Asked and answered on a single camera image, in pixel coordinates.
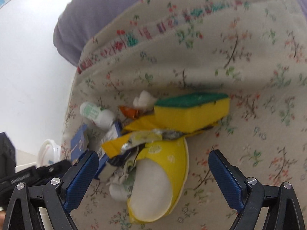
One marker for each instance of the white plastic bottle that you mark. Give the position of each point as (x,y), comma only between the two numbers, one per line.
(99,116)

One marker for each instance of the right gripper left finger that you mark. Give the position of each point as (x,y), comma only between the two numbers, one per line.
(59,197)

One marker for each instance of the yellow snack bag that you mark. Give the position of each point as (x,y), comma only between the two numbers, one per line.
(168,173)

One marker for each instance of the orange wrapper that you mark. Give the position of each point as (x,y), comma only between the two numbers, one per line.
(130,113)

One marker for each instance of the floral cream cloth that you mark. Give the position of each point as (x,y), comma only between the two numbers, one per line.
(252,50)

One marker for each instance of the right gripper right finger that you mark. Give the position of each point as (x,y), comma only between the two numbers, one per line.
(248,196)

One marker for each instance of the white printed wrapper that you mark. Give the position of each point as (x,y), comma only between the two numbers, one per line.
(122,173)

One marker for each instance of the blue white carton box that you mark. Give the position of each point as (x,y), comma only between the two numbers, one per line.
(86,139)

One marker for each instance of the white tissue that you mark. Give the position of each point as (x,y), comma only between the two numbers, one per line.
(145,101)

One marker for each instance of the purple bed blanket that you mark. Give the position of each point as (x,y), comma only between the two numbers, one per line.
(82,20)

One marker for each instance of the yellow green sponge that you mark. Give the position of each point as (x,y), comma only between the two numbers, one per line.
(191,112)

